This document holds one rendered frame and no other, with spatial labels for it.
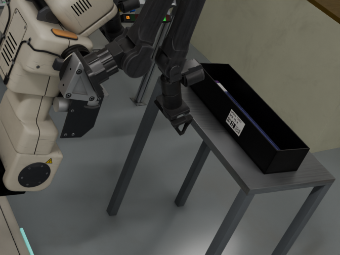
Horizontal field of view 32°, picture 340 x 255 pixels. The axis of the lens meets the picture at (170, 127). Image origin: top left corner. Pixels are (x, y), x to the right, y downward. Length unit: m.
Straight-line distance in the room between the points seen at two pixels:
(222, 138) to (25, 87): 0.87
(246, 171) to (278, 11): 2.29
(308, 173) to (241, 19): 2.36
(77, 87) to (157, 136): 2.07
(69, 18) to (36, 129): 0.37
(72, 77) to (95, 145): 1.83
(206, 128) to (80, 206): 0.91
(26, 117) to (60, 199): 1.19
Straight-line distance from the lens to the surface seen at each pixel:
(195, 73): 1.72
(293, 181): 2.24
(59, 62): 1.54
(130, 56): 1.54
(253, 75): 4.44
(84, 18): 1.61
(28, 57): 1.60
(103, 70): 1.53
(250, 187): 2.09
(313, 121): 4.12
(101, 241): 2.80
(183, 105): 1.76
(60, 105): 1.73
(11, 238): 2.31
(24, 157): 1.83
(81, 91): 1.56
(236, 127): 2.28
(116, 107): 3.71
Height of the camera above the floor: 1.95
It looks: 32 degrees down
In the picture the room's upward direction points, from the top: 23 degrees clockwise
